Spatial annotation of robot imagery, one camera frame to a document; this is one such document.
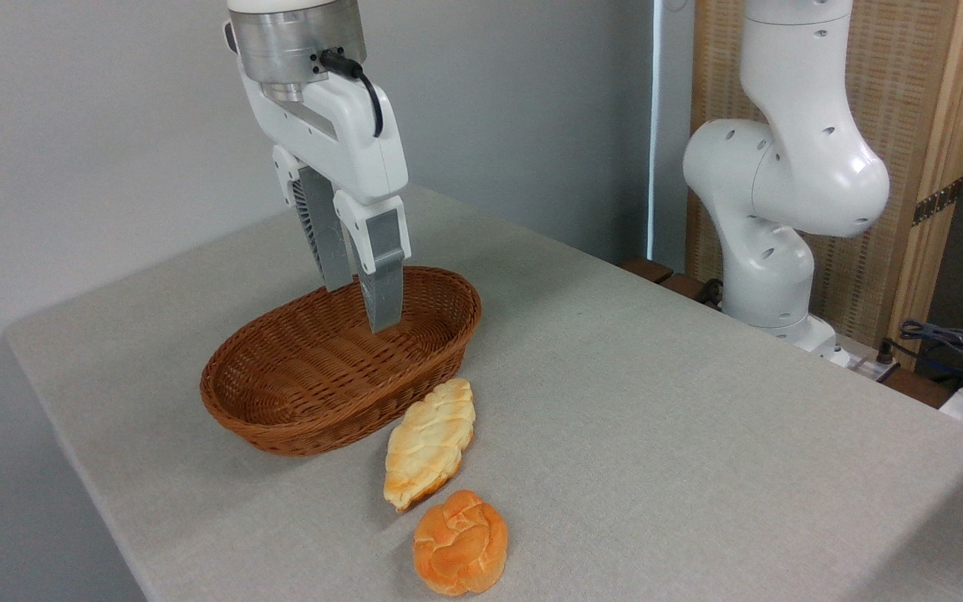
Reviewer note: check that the brown wooden block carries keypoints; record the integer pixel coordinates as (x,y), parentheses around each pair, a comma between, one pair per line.
(647,269)
(686,288)

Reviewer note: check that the round orange bread bun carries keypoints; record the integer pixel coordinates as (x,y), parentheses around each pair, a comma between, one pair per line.
(461,543)

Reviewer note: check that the long pale bread loaf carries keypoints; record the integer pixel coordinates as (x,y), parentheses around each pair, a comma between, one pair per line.
(430,443)

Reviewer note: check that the black plug at robot base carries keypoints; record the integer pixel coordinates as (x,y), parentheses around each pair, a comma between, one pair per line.
(888,351)

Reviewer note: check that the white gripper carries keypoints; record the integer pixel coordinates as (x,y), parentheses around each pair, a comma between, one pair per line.
(348,134)

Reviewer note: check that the metal screen hinge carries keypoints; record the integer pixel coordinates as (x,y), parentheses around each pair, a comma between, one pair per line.
(937,202)

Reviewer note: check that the brown wicker oval basket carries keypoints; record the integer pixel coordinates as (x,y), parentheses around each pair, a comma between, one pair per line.
(306,376)

